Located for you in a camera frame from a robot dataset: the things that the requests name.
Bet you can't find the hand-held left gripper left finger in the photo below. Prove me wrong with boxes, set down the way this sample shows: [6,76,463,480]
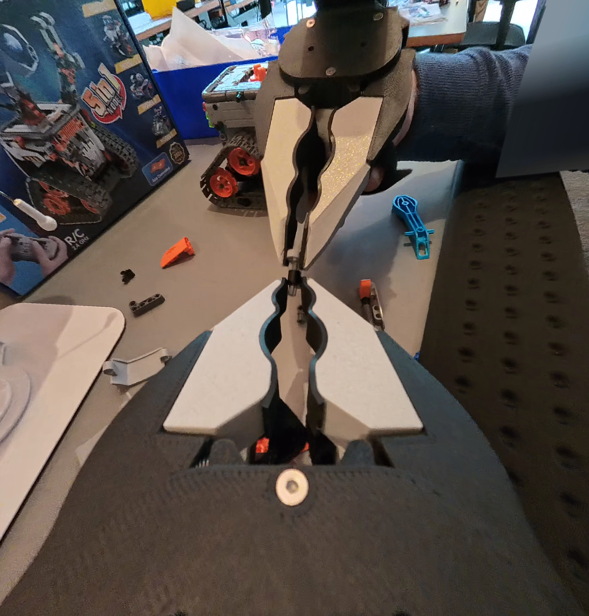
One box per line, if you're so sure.
[163,278,290,460]

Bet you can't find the grey orange brick assembly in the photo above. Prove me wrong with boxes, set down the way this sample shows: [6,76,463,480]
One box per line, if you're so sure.
[358,279,386,333]

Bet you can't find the blue plastic bin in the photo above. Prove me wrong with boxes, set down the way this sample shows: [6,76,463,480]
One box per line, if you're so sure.
[151,63,282,140]

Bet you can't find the short dark grey angled beam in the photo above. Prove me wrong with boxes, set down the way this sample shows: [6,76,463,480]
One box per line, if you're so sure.
[129,292,165,317]

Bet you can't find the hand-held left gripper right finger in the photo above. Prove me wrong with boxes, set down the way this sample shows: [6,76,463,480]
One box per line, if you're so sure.
[298,278,425,462]

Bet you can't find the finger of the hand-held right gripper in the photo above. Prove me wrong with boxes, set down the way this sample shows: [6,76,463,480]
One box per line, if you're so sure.
[260,98,316,264]
[298,94,385,270]

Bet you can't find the small grey connector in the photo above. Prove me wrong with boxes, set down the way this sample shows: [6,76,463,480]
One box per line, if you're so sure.
[289,212,310,265]

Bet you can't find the cyan plastic tool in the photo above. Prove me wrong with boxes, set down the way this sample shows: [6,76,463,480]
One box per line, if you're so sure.
[392,194,435,261]

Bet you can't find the person's right forearm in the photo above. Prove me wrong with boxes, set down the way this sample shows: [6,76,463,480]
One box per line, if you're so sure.
[412,46,533,164]

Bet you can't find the white book stand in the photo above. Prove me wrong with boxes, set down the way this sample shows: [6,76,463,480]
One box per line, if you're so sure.
[0,183,127,564]

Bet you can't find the tracked toy robot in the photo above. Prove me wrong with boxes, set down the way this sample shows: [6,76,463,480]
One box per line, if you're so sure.
[200,63,276,210]

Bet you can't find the orange angled block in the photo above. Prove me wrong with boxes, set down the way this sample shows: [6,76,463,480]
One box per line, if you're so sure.
[161,237,195,269]

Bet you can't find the person's right hand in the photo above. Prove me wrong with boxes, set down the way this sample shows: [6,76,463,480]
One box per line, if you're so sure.
[362,74,420,195]

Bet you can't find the blue toy robot box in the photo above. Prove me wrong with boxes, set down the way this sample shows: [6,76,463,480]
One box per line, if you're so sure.
[0,0,191,296]

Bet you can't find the white paper sheet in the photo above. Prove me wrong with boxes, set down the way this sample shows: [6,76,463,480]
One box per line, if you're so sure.
[143,7,257,73]

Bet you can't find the light grey curved panel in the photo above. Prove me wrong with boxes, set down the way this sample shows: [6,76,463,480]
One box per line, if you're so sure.
[102,347,172,387]

